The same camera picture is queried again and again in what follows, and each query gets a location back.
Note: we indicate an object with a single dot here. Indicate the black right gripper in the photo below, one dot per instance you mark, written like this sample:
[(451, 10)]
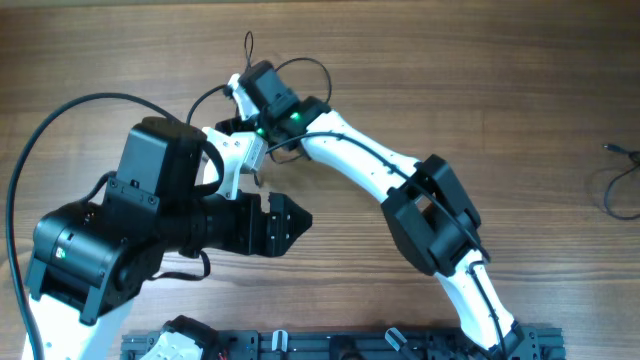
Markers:
[(228, 126)]

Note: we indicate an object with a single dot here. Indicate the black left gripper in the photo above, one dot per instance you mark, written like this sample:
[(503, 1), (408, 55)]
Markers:
[(249, 241)]

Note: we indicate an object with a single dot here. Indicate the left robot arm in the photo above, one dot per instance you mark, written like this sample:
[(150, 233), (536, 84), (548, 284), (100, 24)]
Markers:
[(175, 190)]

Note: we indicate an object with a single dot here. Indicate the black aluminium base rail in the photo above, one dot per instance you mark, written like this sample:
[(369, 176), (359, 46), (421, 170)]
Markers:
[(530, 343)]

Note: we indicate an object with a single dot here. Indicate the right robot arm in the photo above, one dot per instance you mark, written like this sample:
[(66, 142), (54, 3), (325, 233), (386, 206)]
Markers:
[(430, 216)]

